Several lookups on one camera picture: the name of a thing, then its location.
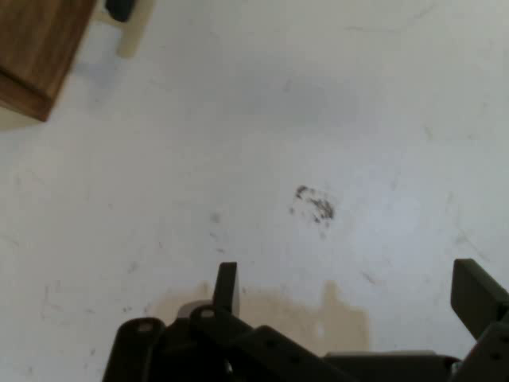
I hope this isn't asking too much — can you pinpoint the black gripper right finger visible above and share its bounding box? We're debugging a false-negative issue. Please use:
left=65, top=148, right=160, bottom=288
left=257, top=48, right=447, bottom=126
left=451, top=258, right=509, bottom=382

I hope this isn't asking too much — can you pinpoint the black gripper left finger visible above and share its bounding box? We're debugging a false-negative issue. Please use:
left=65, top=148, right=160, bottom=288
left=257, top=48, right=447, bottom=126
left=102, top=261, right=347, bottom=382

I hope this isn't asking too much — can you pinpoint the brown wooden drawer cabinet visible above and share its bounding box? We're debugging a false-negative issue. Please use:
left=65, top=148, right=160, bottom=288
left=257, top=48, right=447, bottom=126
left=0, top=0, right=99, bottom=123

